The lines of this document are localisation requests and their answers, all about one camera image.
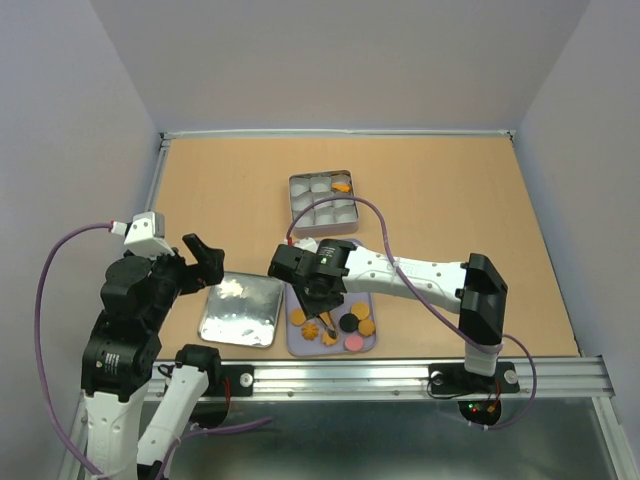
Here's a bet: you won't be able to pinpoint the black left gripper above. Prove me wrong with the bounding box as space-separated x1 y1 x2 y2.
146 229 226 323

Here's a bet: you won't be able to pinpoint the orange fish cookie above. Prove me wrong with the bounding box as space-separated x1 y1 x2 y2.
331 183 351 194

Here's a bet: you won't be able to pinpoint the plain round tan cookie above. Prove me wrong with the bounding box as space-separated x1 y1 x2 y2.
290 309 306 326

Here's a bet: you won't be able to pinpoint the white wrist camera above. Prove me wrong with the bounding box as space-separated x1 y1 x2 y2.
124 211 175 260
294 237 319 253

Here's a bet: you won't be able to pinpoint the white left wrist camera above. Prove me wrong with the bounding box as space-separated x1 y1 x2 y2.
124 211 175 260

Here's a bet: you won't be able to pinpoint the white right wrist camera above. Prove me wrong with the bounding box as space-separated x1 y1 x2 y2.
294 237 319 253

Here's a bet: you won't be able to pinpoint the silver tin lid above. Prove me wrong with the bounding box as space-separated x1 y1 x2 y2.
198 272 284 348

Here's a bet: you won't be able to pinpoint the black sandwich cookie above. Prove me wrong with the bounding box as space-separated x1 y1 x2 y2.
339 313 360 333

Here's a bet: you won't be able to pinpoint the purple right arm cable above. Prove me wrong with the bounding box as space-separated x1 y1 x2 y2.
285 196 539 432

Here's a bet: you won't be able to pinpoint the swirl flower cookie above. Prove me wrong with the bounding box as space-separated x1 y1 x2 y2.
300 321 319 341

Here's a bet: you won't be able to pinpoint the square cookie tin with cups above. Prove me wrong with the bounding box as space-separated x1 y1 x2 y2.
288 169 360 238

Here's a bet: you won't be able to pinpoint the brown scalloped cookie right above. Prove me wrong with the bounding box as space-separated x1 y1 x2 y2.
357 318 376 337

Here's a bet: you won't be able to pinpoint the lavender plastic tray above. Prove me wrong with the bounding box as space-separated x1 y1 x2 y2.
284 283 377 357

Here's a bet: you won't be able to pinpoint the aluminium mounting rail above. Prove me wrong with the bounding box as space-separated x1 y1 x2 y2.
74 356 620 479

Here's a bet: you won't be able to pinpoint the tan maple leaf cookie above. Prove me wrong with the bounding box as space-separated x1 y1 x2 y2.
319 312 333 326

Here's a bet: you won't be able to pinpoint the tan leaf cookie lower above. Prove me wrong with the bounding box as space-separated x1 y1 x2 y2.
321 332 339 346

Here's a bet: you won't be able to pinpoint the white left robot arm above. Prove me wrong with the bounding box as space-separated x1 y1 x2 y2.
81 234 232 479

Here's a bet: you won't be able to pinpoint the metal tongs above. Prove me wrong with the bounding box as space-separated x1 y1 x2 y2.
316 312 338 340

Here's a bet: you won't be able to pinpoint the pink round cookie lower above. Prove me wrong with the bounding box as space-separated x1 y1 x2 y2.
344 334 364 352

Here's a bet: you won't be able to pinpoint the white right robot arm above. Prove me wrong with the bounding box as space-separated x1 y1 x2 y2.
268 238 508 390

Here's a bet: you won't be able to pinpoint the circuit board with leds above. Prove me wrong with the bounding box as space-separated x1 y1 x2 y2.
458 399 502 430

